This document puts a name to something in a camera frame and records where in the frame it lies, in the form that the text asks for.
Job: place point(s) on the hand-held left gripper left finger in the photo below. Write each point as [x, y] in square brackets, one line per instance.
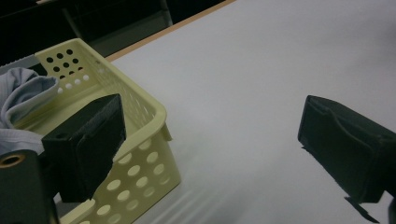
[84, 149]

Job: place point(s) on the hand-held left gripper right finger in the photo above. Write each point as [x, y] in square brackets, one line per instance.
[345, 146]

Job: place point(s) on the pale yellow plastic basket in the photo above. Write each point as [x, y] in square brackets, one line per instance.
[146, 174]

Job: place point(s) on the light blue tank top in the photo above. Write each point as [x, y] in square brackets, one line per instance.
[18, 93]

